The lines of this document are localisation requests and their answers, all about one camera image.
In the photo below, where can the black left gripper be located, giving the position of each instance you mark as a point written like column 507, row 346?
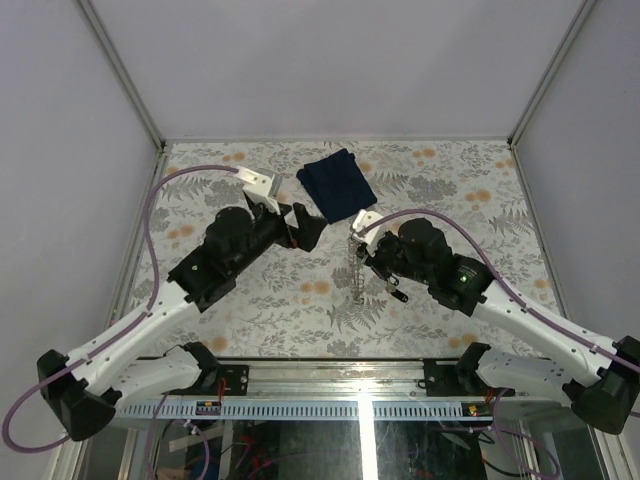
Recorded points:
column 308, row 231

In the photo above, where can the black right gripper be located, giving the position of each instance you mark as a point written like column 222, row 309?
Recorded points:
column 374, row 261

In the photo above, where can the silver key black tag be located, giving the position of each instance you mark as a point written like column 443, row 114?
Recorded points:
column 392, row 288

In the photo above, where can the steel disc with keyrings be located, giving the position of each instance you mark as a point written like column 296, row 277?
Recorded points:
column 356, row 256

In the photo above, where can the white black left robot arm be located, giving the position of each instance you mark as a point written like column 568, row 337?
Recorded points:
column 86, row 387

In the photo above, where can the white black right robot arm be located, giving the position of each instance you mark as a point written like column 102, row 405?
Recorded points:
column 471, row 286

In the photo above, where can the dark blue folded cloth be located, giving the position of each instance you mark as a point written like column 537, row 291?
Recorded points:
column 337, row 186

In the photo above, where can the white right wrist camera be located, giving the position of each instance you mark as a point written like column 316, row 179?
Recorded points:
column 365, row 232

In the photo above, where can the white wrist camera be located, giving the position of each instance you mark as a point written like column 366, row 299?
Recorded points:
column 365, row 232
column 261, row 186

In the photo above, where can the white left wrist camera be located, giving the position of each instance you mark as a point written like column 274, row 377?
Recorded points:
column 261, row 186

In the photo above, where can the aluminium mounting rail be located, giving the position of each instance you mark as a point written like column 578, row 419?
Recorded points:
column 350, row 377

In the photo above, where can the white slotted cable duct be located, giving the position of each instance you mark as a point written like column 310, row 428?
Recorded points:
column 174, row 408

